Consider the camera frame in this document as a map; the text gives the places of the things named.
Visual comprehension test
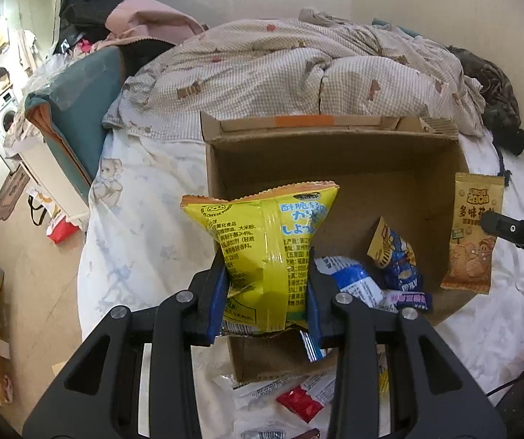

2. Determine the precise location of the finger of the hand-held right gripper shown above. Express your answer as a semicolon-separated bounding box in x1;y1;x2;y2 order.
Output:
478;213;524;267

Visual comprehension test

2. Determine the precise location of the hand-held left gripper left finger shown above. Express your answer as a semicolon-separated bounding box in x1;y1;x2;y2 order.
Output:
23;249;230;439

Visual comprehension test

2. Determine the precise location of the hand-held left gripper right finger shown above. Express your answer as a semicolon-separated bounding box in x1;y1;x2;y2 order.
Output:
306;267;507;439

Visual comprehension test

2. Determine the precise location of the white barcode snack packet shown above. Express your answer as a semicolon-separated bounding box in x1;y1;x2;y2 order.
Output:
313;255;385;308

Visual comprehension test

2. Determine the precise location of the orange peanut snack packet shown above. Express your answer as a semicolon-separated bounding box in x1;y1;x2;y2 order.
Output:
440;172;506;296

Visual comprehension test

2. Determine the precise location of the yellow snack packet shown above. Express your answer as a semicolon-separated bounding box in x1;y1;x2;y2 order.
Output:
180;181;341;335

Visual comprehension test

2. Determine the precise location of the blue bear snack packet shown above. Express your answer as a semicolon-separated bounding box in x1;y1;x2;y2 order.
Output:
366;216;428;294

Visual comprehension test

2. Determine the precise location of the brown cardboard box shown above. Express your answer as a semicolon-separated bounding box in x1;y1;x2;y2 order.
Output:
199;110;476;382

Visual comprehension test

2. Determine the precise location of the small blue snack packet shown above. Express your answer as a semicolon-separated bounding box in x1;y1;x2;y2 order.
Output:
298;329;327;363

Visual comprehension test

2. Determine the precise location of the white floral bed sheet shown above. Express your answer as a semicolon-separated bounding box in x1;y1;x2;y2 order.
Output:
76;125;524;439

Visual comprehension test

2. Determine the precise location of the small red snack packet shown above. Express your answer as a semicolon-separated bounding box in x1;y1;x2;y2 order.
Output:
275;383;332;424

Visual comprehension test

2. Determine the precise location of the purple white snack packet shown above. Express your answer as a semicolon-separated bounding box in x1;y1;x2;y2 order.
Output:
377;288;433;314

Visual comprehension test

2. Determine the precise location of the small white snack packet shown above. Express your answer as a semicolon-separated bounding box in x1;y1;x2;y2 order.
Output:
212;369;336;414

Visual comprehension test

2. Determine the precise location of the camouflage cloth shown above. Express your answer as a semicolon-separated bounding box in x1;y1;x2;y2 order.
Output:
446;45;524;157

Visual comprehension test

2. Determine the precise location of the red bag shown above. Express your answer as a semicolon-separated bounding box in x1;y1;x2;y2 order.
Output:
45;214;83;245

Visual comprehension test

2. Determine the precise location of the white shopping bag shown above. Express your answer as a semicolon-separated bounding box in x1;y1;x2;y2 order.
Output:
25;182;62;228

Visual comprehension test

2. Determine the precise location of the brown floor rug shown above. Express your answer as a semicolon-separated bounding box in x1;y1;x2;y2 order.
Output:
0;166;33;221

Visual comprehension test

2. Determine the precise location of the teal upholstered chair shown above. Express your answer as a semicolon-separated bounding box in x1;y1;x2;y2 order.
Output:
23;45;128;194

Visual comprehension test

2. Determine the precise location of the teal pillow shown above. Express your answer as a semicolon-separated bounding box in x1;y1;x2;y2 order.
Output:
370;17;423;40

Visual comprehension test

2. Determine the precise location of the checkered bear print duvet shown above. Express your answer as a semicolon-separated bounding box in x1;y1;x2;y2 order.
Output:
101;7;487;143

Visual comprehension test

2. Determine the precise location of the white washing machine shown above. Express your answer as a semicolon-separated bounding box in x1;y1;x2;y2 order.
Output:
0;93;21;162

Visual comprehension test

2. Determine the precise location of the pink garment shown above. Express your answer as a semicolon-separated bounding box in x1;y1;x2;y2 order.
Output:
105;0;208;49

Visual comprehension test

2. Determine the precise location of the dark cord tassel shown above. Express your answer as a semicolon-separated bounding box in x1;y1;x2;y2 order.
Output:
493;144;514;189

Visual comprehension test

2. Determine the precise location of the black cable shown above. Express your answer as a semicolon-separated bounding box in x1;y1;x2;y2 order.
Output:
485;360;524;397

